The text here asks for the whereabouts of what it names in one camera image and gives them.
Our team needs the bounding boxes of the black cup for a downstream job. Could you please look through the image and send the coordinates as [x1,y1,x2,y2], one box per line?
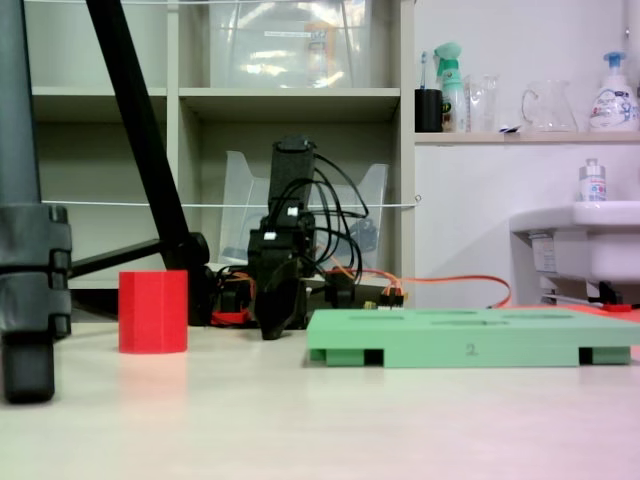
[414,88,445,134]

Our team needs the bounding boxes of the wooden wall ledge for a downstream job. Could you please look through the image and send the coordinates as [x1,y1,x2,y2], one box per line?
[414,131,640,147]

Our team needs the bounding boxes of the glass measuring beaker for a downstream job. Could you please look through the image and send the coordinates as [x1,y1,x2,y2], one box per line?
[464,73,501,134]

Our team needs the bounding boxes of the small black and red clamp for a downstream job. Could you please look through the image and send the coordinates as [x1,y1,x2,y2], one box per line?
[587,281,634,314]

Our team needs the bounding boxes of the controller circuit board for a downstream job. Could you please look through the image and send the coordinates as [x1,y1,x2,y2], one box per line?
[363,282,410,311]

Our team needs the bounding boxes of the black tripod strut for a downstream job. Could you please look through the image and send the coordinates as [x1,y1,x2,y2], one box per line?
[69,238,169,280]

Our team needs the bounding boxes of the green spray bottle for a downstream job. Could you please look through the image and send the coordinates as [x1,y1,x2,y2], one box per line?
[433,42,469,134]

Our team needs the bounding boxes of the grey tripod leg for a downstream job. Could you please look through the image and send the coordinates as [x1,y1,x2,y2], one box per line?
[0,0,74,405]

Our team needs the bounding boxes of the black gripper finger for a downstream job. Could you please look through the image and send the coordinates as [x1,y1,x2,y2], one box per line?
[255,257,304,342]

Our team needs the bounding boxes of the white pump soap bottle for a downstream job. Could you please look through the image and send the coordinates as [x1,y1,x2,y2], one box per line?
[588,51,640,133]

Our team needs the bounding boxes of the small clear sanitizer bottle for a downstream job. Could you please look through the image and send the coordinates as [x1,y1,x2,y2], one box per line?
[578,158,609,204]

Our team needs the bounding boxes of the beige shelf unit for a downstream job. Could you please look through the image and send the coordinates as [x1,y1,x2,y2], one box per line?
[24,0,416,294]

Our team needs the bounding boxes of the white string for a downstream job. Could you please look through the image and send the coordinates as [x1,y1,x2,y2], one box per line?
[42,194,424,210]

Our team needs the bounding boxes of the red octagonal pillar block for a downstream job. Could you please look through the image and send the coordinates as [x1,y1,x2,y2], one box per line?
[118,269,190,355]

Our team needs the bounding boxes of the long orange cable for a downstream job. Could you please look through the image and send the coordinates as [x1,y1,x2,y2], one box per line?
[397,273,512,309]

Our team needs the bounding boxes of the black tripod leg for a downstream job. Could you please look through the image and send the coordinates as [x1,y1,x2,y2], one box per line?
[84,0,212,327]

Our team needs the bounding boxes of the white sink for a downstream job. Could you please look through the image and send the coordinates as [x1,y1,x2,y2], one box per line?
[509,200,640,294]

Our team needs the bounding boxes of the black servo wire bundle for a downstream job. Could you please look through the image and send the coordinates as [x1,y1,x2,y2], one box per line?
[310,152,372,275]
[279,177,315,214]

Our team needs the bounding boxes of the clear plastic tray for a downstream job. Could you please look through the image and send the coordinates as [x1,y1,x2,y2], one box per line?
[218,149,390,271]

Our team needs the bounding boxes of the clear plastic storage box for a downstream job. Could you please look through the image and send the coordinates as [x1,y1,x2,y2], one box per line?
[207,0,374,90]

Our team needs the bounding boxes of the green shape sorting board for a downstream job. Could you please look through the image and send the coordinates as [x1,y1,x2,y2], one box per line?
[305,308,640,370]

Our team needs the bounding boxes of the glass pitcher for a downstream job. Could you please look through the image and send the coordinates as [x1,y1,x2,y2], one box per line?
[521,79,579,134]

